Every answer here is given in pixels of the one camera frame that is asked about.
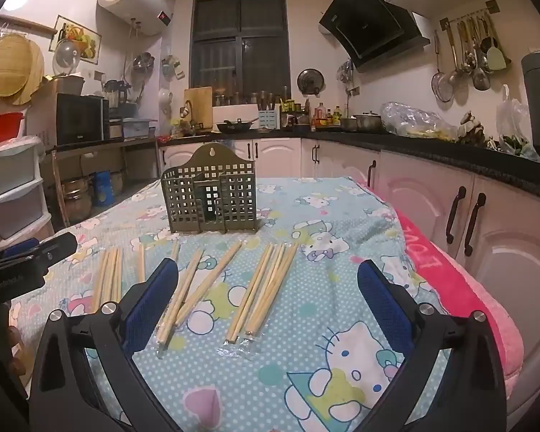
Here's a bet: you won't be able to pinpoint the black range hood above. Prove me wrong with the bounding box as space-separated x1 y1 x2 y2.
319 0 431 72

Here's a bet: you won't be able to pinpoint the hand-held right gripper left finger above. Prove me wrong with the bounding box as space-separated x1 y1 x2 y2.
29 257 183 432

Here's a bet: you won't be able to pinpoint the pale blue storage box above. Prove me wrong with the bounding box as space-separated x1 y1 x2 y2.
121 118 158 139

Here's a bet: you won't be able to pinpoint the steel pot on shelf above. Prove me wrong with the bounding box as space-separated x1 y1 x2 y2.
63 179 94 225

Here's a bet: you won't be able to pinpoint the steel ladle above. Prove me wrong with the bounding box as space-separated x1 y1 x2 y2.
470 18 492 91

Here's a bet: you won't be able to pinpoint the wall utensil rail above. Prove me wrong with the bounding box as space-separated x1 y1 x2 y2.
438 0 498 25

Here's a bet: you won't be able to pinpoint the steel colander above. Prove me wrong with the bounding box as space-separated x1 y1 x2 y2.
132 52 157 76

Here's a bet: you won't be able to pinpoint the white water heater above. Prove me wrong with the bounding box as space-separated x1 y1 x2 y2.
98 0 175 37

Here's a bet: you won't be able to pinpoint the pale green spatula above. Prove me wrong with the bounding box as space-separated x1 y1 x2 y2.
486 13 508 72

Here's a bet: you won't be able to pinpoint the blue knife block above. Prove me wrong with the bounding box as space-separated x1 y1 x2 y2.
257 108 283 130

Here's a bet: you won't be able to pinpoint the metal mesh strainer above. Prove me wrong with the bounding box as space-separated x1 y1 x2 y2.
431 31 451 103

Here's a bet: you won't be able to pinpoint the white plastic drawer unit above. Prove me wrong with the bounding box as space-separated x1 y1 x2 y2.
0 136 55 250

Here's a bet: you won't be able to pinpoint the metal pot lid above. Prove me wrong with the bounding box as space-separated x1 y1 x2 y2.
296 68 325 98

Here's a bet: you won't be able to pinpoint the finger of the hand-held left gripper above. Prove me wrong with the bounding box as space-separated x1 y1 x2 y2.
37 232 78 265
1 238 42 265

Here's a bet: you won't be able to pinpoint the white plastic jug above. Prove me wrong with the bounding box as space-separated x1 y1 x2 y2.
157 87 175 116

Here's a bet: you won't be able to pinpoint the wooden shelf rack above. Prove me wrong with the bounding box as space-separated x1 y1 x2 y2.
45 137 160 230

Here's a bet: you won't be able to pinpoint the glass pot lid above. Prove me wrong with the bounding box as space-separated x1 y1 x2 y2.
54 40 81 76

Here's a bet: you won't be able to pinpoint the cluster of sauce bottles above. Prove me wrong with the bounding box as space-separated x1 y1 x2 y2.
312 103 343 127

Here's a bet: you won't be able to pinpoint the white plastic bag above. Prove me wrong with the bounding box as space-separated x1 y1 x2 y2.
496 85 540 163

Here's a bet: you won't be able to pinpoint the white lower cabinets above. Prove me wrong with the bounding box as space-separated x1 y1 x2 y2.
157 137 540 419

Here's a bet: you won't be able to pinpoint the pile of ginger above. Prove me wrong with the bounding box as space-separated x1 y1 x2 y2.
458 112 487 145

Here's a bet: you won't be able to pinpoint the cartoon cat printed blanket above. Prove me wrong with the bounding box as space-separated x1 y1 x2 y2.
9 175 453 432

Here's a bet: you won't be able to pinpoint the clear plastic bag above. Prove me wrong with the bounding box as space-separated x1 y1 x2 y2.
382 101 459 141

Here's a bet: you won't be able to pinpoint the wooden cutting board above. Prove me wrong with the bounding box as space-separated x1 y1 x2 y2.
184 85 214 134

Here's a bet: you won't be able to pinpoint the red plastic basin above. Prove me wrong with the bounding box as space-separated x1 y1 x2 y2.
0 112 26 150

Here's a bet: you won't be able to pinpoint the black microwave oven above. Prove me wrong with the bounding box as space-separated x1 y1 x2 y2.
54 93 111 146

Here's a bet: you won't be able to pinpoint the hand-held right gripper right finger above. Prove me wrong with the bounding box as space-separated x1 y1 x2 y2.
357 258 508 432

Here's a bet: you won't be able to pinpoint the black wok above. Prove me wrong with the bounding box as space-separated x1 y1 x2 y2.
215 117 259 136

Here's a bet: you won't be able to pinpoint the round bamboo tray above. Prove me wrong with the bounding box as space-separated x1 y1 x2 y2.
0 33 46 106

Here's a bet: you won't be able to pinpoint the blue canister on shelf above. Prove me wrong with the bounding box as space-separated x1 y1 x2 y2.
92 170 116 206

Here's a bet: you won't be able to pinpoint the green plastic utensil holder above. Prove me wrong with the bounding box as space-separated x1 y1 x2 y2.
161 144 258 235

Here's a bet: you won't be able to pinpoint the dark kitchen window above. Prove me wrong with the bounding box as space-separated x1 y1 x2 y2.
190 0 292 100

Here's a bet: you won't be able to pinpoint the black blender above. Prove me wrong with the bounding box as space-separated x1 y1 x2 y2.
103 79 130 109

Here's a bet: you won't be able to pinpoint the pink fleece blanket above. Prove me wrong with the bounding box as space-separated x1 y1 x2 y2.
355 180 525 390

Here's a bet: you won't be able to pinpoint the fruit wall poster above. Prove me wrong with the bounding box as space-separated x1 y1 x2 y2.
49 15 102 64

